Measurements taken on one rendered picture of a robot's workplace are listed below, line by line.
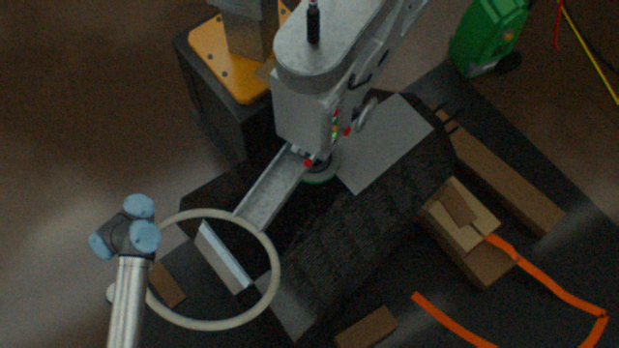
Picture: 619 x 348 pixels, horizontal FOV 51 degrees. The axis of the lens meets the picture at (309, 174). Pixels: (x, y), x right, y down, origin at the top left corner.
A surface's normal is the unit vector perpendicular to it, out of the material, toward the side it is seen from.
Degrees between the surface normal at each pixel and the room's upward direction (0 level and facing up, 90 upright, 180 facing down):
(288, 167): 2
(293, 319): 45
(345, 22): 0
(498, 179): 0
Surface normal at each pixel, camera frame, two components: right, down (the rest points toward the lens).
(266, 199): 0.00, -0.44
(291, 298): 0.47, 0.18
